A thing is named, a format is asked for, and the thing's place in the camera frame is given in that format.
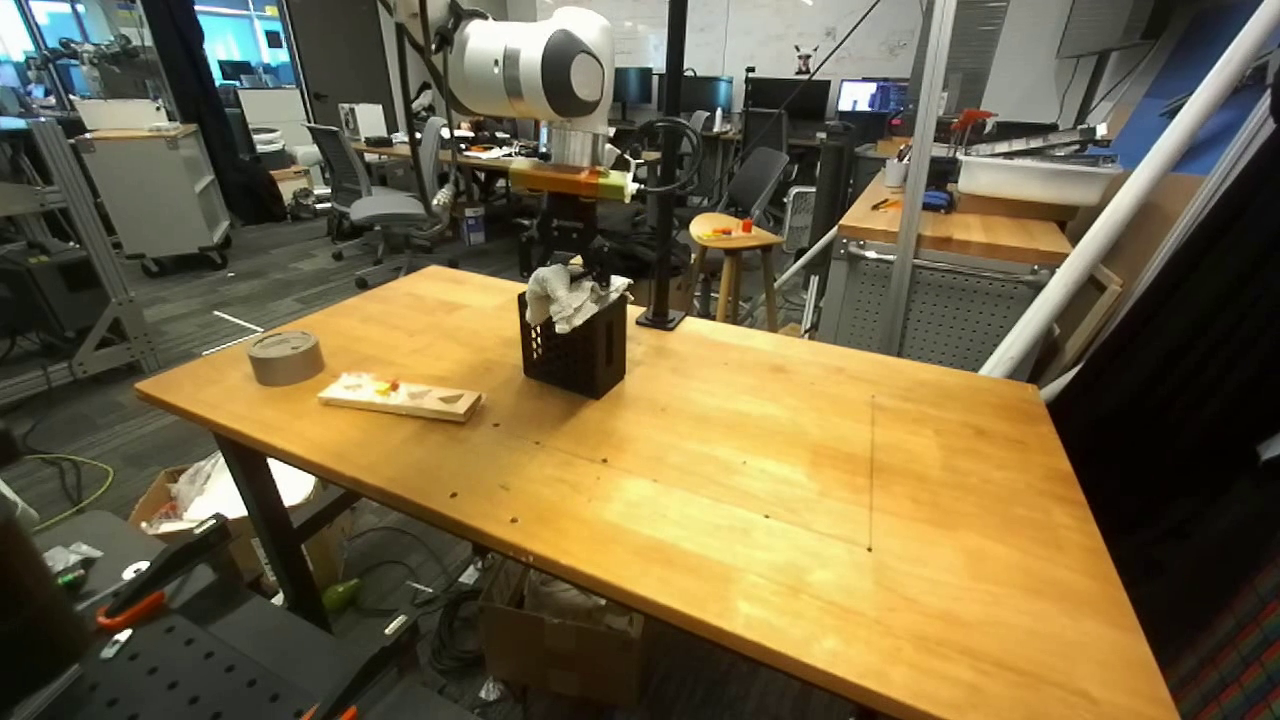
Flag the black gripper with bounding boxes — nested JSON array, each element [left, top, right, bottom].
[[529, 198, 599, 269]]

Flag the white towel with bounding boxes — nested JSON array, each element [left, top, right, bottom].
[[519, 251, 630, 335]]

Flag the small black mesh basket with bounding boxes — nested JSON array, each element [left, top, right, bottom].
[[516, 288, 630, 405]]

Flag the long wooden office desk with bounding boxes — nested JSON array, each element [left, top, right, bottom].
[[358, 135, 662, 243]]

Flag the black vertical pole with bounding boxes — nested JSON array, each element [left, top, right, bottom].
[[635, 0, 693, 335]]

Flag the dark computer monitor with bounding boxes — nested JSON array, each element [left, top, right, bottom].
[[739, 73, 836, 133], [610, 63, 661, 114]]

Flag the round wooden stool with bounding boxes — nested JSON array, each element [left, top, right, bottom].
[[682, 208, 787, 333]]

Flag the grey office chair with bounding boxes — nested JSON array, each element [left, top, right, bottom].
[[306, 116, 455, 291]]

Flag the black office chair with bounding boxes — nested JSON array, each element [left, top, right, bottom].
[[717, 140, 791, 233]]

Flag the grey tape roll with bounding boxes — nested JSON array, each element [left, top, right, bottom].
[[242, 330, 327, 393]]

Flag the lit blue screen monitor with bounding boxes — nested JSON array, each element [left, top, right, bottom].
[[830, 75, 915, 119]]

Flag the silver vertical pole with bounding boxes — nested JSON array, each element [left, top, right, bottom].
[[880, 0, 959, 357]]

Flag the wooden top workbench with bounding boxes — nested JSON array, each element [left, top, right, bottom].
[[815, 171, 1077, 376]]

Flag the white cabinet cart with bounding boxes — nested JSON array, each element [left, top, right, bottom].
[[70, 126, 235, 279]]

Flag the small cardboard box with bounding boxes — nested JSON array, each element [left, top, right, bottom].
[[475, 585, 652, 713]]

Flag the cardboard box with white bag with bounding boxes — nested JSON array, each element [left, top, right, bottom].
[[126, 451, 325, 546]]

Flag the white tray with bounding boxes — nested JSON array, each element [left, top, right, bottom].
[[952, 148, 1133, 211]]

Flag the grey metal shelf rack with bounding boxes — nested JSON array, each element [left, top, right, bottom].
[[0, 114, 163, 414]]

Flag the black perforated plate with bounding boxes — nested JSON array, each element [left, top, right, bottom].
[[36, 585, 402, 720]]

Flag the white slanted pole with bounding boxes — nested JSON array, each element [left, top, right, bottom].
[[974, 0, 1280, 385]]

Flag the black table frame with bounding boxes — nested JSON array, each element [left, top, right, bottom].
[[210, 436, 336, 633]]

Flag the orange handled tool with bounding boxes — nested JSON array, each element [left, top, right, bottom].
[[91, 588, 175, 638]]

